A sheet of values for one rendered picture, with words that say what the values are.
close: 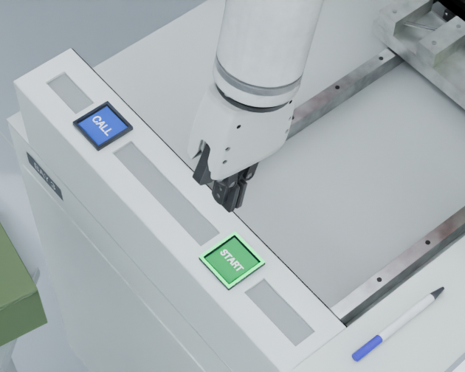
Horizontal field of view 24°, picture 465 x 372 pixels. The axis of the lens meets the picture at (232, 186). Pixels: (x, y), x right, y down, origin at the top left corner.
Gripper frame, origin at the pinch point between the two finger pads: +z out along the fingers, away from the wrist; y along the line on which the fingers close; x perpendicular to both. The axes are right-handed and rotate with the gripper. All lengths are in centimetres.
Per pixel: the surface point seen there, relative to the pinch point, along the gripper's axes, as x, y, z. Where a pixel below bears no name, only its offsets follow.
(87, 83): -33.2, -6.2, 14.5
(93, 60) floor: -112, -69, 99
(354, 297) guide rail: 8.9, -18.5, 23.1
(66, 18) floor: -128, -72, 99
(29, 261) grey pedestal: -23.5, 8.5, 32.0
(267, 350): 11.4, 0.6, 15.9
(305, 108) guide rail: -18.0, -33.7, 19.9
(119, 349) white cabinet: -23, -10, 68
